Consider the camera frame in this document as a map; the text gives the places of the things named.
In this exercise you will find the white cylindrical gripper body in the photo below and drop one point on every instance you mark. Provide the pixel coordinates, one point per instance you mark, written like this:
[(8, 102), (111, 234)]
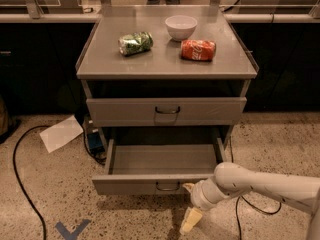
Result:
[(197, 194)]

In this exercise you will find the grey top drawer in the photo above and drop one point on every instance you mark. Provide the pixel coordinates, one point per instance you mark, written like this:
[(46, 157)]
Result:
[(116, 112)]

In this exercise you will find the green crushed can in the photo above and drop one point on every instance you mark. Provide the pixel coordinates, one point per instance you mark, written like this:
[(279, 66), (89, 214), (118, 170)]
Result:
[(138, 42)]

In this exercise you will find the grey drawer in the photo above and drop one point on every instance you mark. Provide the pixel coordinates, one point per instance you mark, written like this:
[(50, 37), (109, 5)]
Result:
[(116, 112), (156, 169)]

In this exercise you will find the white paper sheet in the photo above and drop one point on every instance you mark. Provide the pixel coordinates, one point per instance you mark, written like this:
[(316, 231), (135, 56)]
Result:
[(61, 134)]

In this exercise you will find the grey metal cabinet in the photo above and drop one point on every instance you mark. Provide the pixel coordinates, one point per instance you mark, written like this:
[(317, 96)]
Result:
[(161, 72)]

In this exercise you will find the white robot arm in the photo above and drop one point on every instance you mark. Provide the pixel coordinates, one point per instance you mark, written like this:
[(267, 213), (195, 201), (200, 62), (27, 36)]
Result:
[(230, 180)]

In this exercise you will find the red coca-cola can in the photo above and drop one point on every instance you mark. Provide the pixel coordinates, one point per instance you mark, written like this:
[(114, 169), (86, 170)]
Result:
[(198, 50)]

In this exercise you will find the white bowl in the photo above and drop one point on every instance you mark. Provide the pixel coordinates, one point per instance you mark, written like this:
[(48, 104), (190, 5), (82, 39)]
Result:
[(180, 27)]

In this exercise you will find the blue box under cabinet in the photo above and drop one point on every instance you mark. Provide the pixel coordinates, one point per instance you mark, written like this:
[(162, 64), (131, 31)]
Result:
[(94, 142)]

